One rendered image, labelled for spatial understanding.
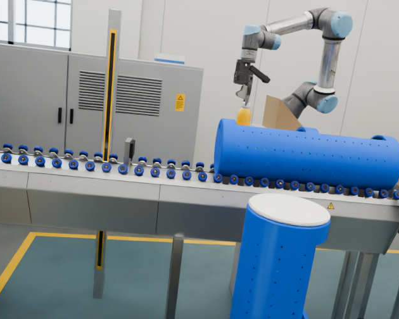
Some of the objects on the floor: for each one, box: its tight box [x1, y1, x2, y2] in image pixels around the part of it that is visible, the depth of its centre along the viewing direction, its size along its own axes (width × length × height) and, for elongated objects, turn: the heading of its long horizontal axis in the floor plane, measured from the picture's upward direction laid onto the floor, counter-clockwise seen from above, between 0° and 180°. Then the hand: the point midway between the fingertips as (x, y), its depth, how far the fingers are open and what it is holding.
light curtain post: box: [92, 8, 122, 298], centre depth 225 cm, size 6×6×170 cm
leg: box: [165, 237, 184, 319], centre depth 202 cm, size 6×6×63 cm
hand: (246, 102), depth 188 cm, fingers closed on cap, 4 cm apart
